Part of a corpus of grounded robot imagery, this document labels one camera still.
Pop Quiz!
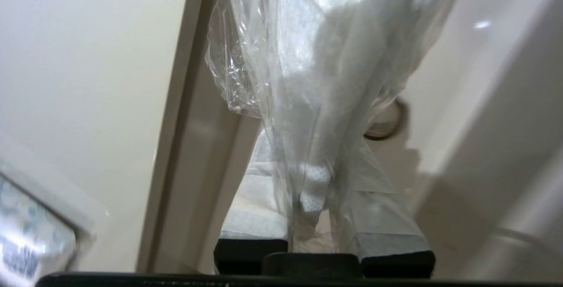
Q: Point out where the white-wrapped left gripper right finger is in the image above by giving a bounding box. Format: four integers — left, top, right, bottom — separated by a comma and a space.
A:
350, 141, 436, 277

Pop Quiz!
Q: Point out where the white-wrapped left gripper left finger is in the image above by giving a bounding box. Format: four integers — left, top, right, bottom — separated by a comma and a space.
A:
214, 130, 291, 274

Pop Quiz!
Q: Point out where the glossy white drawer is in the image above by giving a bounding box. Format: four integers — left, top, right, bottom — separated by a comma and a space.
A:
198, 0, 563, 281

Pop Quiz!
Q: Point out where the white disposable slipper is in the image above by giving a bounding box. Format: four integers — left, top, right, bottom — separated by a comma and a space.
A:
206, 0, 471, 252

